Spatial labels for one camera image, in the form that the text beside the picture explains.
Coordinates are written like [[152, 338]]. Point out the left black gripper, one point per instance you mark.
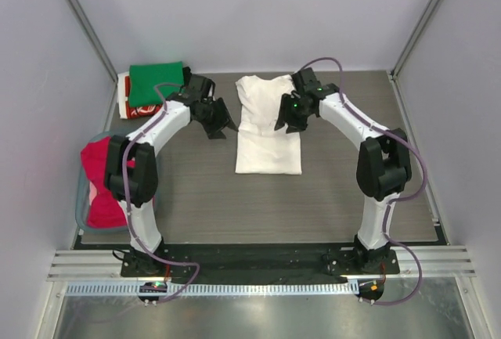
[[215, 131]]

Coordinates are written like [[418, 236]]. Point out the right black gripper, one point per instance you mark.
[[286, 117]]

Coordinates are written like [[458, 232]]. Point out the white printed t-shirt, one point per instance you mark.
[[260, 148]]

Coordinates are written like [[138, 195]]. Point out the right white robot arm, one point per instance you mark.
[[383, 165]]

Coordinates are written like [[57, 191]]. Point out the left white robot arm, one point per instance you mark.
[[131, 173]]

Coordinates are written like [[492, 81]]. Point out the folded red printed t-shirt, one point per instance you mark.
[[139, 111]]

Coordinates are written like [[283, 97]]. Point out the folded white t-shirt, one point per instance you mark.
[[121, 95]]

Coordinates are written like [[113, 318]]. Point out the grey laundry basket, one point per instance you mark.
[[82, 205]]

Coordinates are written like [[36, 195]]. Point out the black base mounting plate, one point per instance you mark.
[[259, 264]]

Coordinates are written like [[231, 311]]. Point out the left aluminium corner post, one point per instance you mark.
[[88, 30]]

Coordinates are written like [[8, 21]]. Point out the aluminium corner post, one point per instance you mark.
[[88, 30], [423, 22]]

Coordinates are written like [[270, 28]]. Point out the slotted grey cable duct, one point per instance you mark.
[[154, 289]]

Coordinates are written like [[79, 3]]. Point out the aluminium frame rail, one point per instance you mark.
[[439, 261]]

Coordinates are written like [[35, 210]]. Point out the right aluminium corner post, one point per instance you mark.
[[423, 22]]

